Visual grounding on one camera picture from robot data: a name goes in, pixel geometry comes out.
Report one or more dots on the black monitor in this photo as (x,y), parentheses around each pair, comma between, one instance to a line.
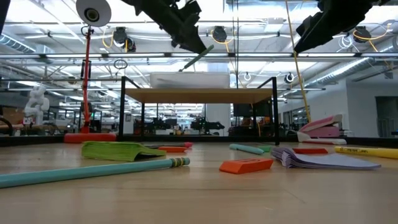
(248,109)

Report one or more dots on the red desk lamp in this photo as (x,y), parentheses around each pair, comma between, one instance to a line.
(89,137)

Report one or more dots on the orange eraser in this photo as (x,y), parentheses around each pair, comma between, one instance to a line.
(172,149)
(245,165)

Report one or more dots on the green sticky note pad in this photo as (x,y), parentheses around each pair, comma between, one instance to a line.
(115,151)

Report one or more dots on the red eraser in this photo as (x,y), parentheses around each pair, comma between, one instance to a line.
(311,151)

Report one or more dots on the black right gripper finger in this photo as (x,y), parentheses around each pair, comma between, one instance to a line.
(314,39)

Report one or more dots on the teal pencil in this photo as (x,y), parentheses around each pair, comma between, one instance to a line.
(93,171)

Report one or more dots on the periwinkle sticky note pad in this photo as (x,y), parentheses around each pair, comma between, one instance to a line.
(326,161)

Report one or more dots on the yellow highlighter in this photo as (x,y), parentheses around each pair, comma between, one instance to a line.
(367,152)

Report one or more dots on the teal highlighter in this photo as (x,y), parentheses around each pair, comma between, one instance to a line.
(245,149)

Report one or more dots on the pink marker box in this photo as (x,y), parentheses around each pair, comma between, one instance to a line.
(323,130)

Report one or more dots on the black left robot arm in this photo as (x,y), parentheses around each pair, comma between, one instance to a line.
(3,12)

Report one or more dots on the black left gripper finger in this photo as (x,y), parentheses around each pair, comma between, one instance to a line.
(189,40)

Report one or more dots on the dark pencil pink eraser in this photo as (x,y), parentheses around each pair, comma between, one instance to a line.
(188,144)

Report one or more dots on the wooden shelf riser black legs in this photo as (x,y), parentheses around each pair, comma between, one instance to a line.
(199,96)

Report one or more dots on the clear plastic box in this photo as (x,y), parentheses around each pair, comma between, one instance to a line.
(189,81)

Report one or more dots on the green eraser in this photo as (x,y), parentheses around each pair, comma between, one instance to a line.
(266,149)

